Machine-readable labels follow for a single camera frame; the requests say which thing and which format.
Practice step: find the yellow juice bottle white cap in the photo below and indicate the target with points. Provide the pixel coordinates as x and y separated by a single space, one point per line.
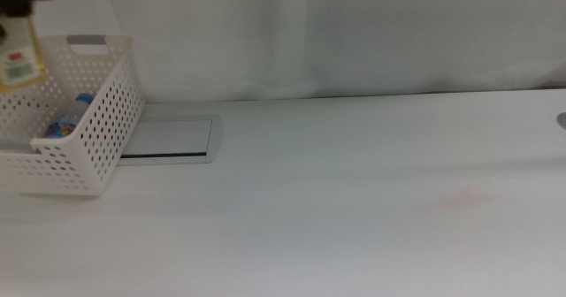
20 63

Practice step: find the clear water bottle blue cap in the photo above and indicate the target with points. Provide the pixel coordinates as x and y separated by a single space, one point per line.
66 122

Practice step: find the white perforated plastic basket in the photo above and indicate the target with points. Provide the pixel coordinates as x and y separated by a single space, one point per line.
101 155

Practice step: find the white fabric backdrop curtain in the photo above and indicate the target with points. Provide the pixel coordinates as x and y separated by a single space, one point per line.
376 36

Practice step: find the grey round table grommet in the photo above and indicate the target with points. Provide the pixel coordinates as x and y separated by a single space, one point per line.
562 121

